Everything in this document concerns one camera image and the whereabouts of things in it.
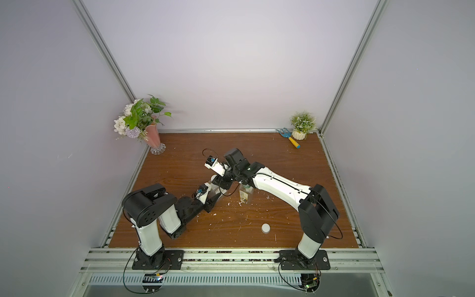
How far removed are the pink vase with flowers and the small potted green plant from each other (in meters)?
0.76

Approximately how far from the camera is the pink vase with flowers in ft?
2.85

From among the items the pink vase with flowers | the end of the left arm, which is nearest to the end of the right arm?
the end of the left arm

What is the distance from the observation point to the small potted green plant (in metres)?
1.08

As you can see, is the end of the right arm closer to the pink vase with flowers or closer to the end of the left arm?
the end of the left arm

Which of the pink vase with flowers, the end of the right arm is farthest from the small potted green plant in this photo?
the pink vase with flowers
